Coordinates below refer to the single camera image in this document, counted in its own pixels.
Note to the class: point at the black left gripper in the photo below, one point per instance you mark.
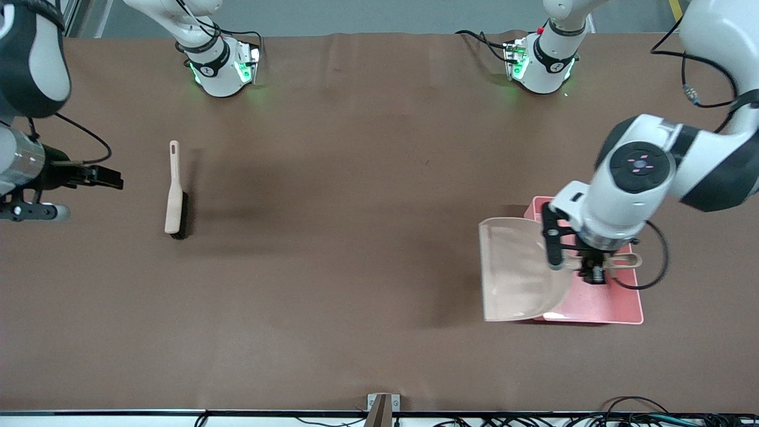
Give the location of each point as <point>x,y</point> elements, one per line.
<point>593,261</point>

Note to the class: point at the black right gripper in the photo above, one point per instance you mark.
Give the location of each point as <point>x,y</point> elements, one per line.
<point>59,171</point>

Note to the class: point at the beige brush with black bristles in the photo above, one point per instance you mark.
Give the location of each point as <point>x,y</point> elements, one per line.
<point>174,213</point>

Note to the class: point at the beige plastic dustpan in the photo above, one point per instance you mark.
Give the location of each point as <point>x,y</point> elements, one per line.
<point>510,279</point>

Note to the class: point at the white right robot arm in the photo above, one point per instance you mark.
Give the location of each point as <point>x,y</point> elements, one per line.
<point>44,65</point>

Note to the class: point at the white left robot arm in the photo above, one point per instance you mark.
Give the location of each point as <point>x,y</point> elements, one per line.
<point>628,201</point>

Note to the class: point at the pink plastic bin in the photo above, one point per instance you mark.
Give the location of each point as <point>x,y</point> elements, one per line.
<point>616,302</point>

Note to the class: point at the brown table mat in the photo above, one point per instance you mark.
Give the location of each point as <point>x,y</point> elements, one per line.
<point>296,344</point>

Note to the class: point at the green lit right base plate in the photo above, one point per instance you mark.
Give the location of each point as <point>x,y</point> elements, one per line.
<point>249,62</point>

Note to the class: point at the green lit base plate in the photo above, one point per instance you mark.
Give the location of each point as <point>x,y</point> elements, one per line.
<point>249,62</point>
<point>516,59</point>

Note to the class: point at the green lit left base plate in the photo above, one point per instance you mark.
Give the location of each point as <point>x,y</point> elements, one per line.
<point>516,59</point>

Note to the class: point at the grey metal bracket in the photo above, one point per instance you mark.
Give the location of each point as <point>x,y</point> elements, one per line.
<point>372,403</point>

